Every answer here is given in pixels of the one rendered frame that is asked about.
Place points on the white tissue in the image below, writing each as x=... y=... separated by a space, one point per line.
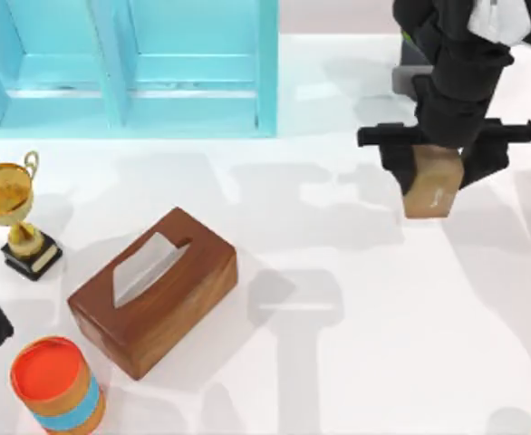
x=143 y=267

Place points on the brown wooden tissue box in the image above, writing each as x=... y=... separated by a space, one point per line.
x=175 y=290

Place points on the tan wooden block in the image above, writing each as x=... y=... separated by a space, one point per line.
x=435 y=190

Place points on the light blue rack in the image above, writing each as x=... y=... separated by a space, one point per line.
x=193 y=68

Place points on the orange and blue round can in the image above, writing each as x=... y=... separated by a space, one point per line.
x=52 y=385

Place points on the gold trophy on black base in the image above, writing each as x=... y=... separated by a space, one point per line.
x=2 y=195

